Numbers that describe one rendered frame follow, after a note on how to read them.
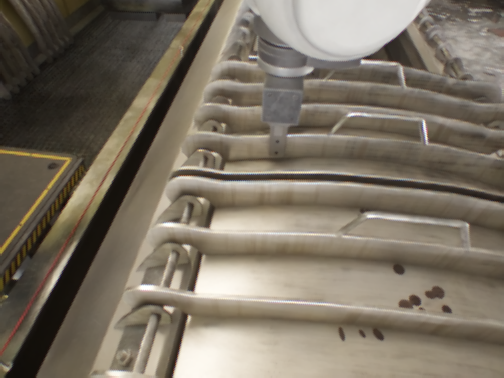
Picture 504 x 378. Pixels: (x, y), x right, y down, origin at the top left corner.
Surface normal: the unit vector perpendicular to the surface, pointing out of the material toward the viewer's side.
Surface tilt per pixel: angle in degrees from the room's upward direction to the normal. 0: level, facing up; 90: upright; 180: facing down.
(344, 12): 95
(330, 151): 90
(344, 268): 4
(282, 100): 90
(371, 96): 90
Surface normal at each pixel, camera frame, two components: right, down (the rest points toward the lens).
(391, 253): -0.11, 0.72
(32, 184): 0.03, -0.69
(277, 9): -0.78, 0.59
